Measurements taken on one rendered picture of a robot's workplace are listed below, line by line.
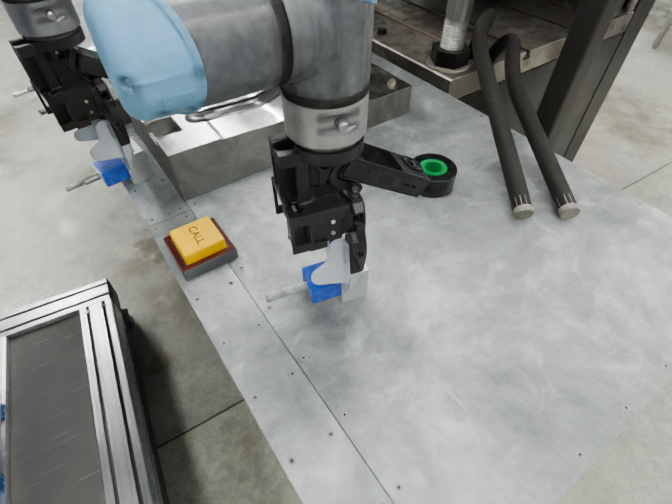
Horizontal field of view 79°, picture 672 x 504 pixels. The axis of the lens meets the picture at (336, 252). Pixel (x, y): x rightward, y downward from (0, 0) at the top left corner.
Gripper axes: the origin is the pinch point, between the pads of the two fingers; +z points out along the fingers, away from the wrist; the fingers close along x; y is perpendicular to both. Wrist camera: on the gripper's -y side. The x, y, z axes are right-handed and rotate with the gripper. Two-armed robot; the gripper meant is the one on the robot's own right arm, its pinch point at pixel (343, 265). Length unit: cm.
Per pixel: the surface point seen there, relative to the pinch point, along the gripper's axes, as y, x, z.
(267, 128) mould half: 1.9, -30.2, -3.3
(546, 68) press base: -90, -61, 14
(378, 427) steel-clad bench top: 3.4, 18.9, 4.6
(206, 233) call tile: 15.7, -13.2, 0.9
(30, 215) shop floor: 92, -143, 85
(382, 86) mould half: -24.4, -40.1, -1.6
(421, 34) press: -56, -79, 6
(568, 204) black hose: -37.9, -0.5, 1.7
